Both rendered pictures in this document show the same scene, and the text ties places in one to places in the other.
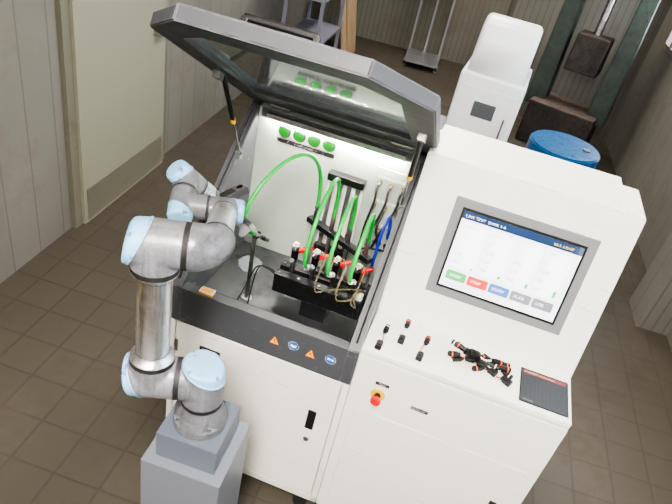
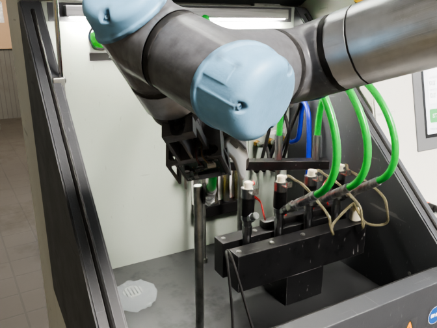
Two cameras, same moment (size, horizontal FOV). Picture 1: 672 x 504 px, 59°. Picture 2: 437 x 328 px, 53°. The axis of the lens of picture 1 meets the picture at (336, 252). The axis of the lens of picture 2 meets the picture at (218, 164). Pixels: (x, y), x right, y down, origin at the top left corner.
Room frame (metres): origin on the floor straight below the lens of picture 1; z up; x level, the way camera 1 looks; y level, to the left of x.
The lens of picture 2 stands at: (1.17, 0.71, 1.40)
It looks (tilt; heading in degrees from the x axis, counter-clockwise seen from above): 17 degrees down; 321
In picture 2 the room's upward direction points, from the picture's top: straight up
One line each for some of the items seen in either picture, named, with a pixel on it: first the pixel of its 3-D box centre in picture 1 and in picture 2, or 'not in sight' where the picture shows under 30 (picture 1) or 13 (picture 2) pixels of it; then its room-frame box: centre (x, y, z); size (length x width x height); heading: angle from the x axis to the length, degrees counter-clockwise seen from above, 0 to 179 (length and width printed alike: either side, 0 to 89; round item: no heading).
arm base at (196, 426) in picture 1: (201, 407); not in sight; (1.10, 0.27, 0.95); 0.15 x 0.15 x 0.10
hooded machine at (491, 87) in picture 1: (490, 94); not in sight; (5.42, -1.03, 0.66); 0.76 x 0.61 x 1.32; 171
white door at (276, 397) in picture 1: (247, 412); not in sight; (1.53, 0.19, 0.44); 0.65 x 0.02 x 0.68; 80
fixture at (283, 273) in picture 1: (318, 296); (291, 258); (1.76, 0.03, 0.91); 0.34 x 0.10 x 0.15; 80
